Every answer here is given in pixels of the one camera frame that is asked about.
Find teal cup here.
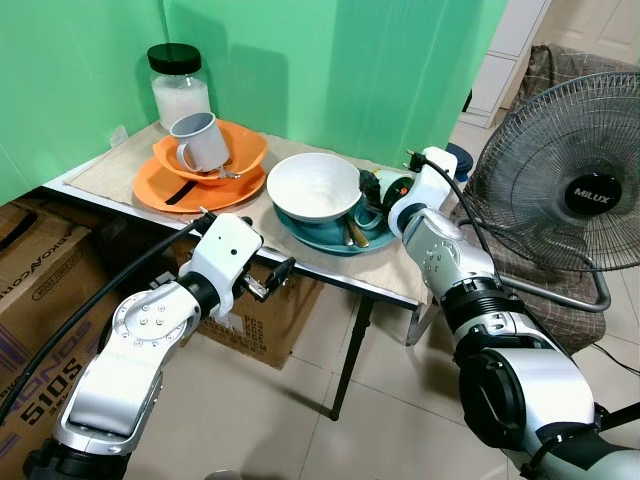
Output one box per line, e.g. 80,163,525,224
349,194,389,237

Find small brown cardboard box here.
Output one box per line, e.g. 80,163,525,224
172,245,327,372

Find wooden spoon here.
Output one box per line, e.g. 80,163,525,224
344,214,363,248

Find teal plate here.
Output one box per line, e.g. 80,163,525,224
274,200,397,257

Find white ceramic bowl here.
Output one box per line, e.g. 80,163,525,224
266,152,363,224

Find dark blue round container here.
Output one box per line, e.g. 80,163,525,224
444,143,473,183

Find folding table with black legs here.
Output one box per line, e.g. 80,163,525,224
40,125,433,422

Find orange plastic bowl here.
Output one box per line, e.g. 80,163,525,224
152,120,269,187

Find green backdrop cloth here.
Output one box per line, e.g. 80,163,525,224
0,0,511,206

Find orange plastic plate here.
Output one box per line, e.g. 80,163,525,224
133,150,269,215

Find grey metal mug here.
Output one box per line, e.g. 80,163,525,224
169,112,232,174

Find black Milux electric fan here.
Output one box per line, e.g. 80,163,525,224
464,70,640,277

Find white cabinet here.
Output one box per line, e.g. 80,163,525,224
462,0,553,129

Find brown plaid metal chair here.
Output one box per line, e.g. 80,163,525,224
405,43,640,356

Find beige table mat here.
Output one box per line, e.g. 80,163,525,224
64,120,433,307

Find glass jar with black lid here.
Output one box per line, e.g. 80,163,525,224
147,43,212,132

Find large printed cardboard box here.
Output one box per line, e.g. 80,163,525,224
0,198,136,476

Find black stand leg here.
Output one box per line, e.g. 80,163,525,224
594,400,640,433

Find beige door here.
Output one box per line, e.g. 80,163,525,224
545,0,640,67

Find grey green robot torso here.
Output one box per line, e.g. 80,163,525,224
520,428,640,480

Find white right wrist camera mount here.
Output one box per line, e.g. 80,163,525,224
388,147,461,237

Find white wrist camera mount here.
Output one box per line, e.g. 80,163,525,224
180,213,264,317
388,147,461,237

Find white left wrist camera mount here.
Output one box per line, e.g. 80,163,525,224
180,213,264,317

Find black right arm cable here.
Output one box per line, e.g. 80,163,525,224
408,150,546,336

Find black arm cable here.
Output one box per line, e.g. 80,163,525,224
408,150,546,336
0,208,219,426

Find black utensil handle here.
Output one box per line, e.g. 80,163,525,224
164,180,202,207

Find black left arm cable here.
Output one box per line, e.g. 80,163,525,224
0,208,219,426

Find black floor cable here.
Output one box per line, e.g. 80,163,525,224
588,340,640,378

